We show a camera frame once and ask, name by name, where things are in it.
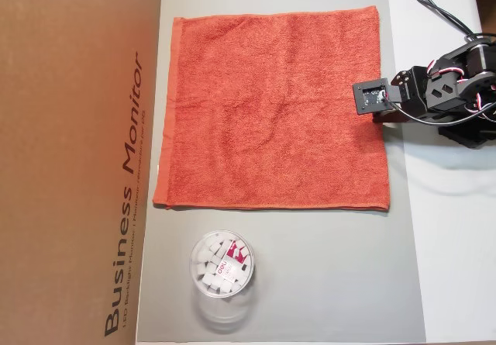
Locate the grey table mat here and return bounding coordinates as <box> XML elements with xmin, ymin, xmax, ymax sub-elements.
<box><xmin>135</xmin><ymin>0</ymin><xmax>427</xmax><ymax>344</ymax></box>

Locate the brown cardboard monitor box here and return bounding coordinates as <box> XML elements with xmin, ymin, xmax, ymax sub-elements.
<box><xmin>0</xmin><ymin>0</ymin><xmax>164</xmax><ymax>345</ymax></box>

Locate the clear plastic jar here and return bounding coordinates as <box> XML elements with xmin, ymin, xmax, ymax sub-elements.
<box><xmin>188</xmin><ymin>229</ymin><xmax>257</xmax><ymax>333</ymax></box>

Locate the white eraser cubes heap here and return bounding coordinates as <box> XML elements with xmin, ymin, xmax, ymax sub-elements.
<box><xmin>192</xmin><ymin>234</ymin><xmax>255</xmax><ymax>296</ymax></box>

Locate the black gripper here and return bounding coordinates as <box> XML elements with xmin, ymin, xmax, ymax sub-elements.
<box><xmin>371</xmin><ymin>65</ymin><xmax>430</xmax><ymax>126</ymax></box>

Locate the red white paper label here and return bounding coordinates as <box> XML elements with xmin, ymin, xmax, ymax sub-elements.
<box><xmin>215</xmin><ymin>240</ymin><xmax>251</xmax><ymax>286</ymax></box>

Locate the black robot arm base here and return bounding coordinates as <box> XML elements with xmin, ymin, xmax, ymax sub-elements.
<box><xmin>437</xmin><ymin>122</ymin><xmax>496</xmax><ymax>150</ymax></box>

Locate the black wrist camera board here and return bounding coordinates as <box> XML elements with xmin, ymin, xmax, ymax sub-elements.
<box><xmin>351</xmin><ymin>76</ymin><xmax>393</xmax><ymax>116</ymax></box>

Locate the orange terry towel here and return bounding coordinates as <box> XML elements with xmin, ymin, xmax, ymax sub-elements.
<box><xmin>152</xmin><ymin>5</ymin><xmax>391</xmax><ymax>212</ymax></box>

